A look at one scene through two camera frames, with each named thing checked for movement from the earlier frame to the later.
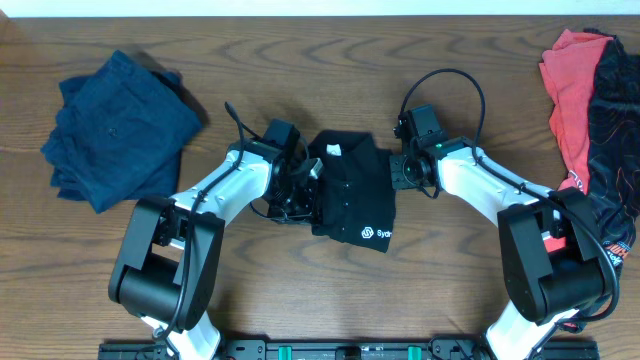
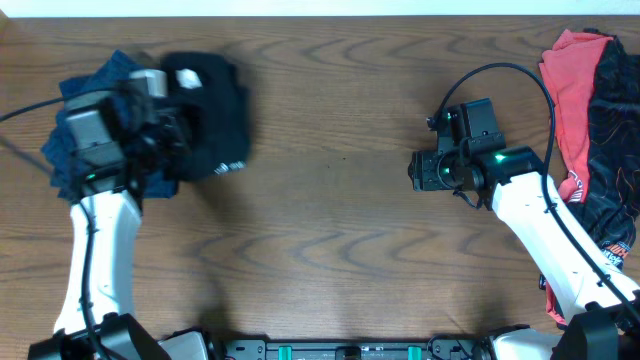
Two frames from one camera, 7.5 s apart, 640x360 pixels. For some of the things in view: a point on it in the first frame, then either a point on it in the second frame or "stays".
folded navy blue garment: [120, 134] stays
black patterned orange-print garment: [613, 144] stays
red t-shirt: [569, 60] stays
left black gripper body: [292, 203] → [164, 140]
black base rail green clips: [344, 348] stays
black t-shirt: [356, 202] → [210, 88]
